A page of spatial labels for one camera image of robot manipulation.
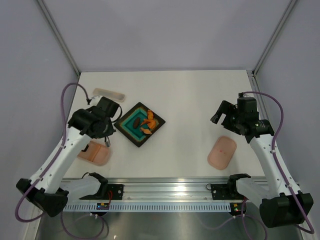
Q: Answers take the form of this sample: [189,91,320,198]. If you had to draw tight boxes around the metal food tongs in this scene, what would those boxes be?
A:
[104,136,111,148]

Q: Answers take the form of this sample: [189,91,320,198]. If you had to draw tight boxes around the right aluminium frame post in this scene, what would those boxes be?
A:
[252,0,300,78]

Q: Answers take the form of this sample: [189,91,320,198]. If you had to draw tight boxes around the white slotted cable duct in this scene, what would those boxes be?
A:
[63,201,231,213]

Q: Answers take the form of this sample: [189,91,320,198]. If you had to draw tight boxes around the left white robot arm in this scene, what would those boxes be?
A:
[16,106,118,217]

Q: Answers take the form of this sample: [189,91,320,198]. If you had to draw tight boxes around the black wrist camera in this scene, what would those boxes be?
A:
[96,96,120,118]
[237,97,257,114]

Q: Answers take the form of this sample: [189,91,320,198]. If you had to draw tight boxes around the beige cutlery case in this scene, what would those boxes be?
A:
[92,88,126,103]

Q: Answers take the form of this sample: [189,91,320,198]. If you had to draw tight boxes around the pink lunch box base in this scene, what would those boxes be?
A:
[77,141,111,166]

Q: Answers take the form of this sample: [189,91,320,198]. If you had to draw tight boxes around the orange fried chicken piece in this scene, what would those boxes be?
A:
[140,109,157,130]

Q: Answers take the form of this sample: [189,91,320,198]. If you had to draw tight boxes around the aluminium mounting rail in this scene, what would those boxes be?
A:
[33,176,301,202]

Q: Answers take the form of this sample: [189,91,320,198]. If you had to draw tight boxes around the left aluminium frame post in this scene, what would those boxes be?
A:
[34,0,81,79]

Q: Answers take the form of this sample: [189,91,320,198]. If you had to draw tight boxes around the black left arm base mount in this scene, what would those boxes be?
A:
[80,183,124,201]

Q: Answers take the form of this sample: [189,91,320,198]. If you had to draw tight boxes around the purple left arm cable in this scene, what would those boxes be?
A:
[14,82,111,238]

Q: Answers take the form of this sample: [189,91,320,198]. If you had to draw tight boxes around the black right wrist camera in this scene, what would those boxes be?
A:
[237,97,257,114]

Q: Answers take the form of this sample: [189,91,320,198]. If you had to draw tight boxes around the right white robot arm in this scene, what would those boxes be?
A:
[210,97,314,228]

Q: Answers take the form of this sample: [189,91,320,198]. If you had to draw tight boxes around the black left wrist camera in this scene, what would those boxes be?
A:
[96,96,120,118]

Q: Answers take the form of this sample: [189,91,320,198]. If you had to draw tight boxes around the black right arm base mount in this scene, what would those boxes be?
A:
[205,183,244,200]

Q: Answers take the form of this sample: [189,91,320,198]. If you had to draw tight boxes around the brown meat patty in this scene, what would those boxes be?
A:
[133,117,141,129]

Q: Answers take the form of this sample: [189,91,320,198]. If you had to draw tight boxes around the pink lunch box lid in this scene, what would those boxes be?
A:
[207,136,237,170]

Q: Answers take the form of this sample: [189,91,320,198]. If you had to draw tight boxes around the orange fried shrimp piece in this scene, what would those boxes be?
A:
[140,127,152,135]

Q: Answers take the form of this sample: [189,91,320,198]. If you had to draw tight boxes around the aluminium frame post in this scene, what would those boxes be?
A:
[34,0,81,79]
[252,0,300,78]

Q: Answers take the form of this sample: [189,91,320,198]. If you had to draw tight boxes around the black teal square plate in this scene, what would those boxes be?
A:
[114,102,166,148]

